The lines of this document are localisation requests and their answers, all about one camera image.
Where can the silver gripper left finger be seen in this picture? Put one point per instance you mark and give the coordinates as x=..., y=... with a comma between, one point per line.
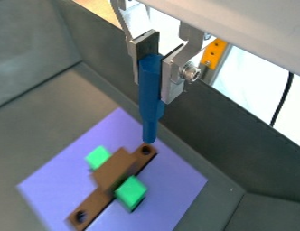
x=141, y=36

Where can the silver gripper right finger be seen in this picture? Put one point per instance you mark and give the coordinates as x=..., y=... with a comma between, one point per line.
x=176, y=69

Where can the blue hexagonal peg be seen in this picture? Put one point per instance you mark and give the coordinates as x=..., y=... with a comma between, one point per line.
x=152, y=106

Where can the brown slotted bar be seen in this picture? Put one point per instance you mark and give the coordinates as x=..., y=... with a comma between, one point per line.
x=110, y=175

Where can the left green block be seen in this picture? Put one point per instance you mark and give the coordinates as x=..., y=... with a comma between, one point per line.
x=97, y=157

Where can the green block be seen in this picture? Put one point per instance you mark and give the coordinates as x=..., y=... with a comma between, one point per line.
x=130, y=193
x=97, y=157

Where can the right green block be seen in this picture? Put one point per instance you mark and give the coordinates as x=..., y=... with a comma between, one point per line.
x=130, y=193

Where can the purple base block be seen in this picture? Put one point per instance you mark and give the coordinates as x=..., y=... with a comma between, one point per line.
x=57, y=188

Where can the orange bracket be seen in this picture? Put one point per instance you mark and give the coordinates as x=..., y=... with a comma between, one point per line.
x=213, y=53

